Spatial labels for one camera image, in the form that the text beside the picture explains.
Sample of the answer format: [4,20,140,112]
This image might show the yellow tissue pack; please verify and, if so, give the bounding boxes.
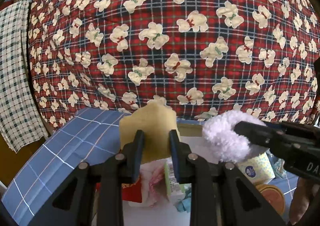
[237,153,276,185]

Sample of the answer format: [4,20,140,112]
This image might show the fluffy white pink puff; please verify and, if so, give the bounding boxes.
[202,110,267,163]

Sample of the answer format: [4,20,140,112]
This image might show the blue plaid tablecloth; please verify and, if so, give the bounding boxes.
[2,108,125,225]

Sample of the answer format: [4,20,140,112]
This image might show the red plaid bear blanket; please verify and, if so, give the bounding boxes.
[28,0,319,128]

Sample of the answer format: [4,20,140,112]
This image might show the red fabric pouch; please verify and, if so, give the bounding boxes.
[121,179,142,203]

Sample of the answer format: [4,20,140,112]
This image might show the right hand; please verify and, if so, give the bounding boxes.
[289,177,319,225]

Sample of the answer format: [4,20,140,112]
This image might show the clear plastic bag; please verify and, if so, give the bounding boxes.
[266,151,286,179]

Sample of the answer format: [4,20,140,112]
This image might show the gold rectangular tin box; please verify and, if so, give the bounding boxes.
[94,123,221,226]

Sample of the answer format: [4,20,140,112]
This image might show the green tissue packet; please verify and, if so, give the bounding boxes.
[164,158,185,205]

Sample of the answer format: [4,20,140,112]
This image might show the teal fabric scrunchie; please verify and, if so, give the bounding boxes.
[175,198,191,213]

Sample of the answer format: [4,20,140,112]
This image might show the green white checked cloth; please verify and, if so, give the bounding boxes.
[1,0,48,153]

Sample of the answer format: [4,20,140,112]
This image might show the round gold tin lid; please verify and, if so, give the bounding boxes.
[256,184,285,216]

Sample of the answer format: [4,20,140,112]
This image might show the tan sponge block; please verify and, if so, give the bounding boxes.
[119,103,178,164]

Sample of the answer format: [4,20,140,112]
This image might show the pink white knitted cloth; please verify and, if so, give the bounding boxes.
[138,159,166,208]

